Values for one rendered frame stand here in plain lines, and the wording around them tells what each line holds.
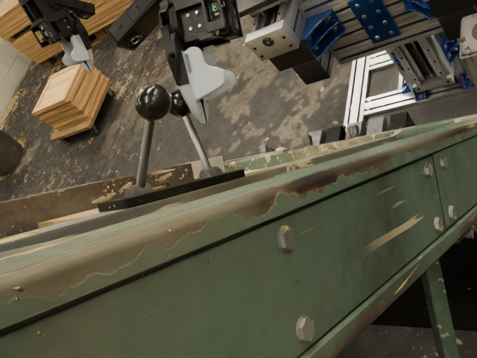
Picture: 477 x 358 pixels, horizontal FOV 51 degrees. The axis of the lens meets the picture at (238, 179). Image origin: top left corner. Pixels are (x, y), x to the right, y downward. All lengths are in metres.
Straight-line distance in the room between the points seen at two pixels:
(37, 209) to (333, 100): 1.92
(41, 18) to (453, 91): 1.45
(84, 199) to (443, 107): 1.43
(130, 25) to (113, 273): 0.51
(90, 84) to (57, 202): 3.34
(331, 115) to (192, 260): 2.40
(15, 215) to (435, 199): 0.74
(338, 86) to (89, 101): 2.29
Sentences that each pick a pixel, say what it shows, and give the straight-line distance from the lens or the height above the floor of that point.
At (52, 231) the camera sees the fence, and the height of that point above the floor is 1.53.
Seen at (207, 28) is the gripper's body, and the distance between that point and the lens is 0.61.
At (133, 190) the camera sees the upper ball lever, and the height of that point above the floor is 1.46.
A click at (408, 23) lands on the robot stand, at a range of 1.57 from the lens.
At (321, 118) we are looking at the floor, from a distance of 2.63.
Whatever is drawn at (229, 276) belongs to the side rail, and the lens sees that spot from 0.24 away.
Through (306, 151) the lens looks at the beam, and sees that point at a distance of 1.22.
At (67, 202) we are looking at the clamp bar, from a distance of 1.05.
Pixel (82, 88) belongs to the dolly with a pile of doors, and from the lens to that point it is 4.29.
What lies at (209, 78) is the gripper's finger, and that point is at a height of 1.43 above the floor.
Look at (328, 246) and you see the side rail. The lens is 0.32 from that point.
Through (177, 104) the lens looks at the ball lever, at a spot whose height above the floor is 1.43.
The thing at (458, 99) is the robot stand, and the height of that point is 0.21.
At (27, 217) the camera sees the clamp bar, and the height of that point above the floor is 1.35.
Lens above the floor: 1.73
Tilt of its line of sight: 39 degrees down
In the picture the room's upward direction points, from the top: 51 degrees counter-clockwise
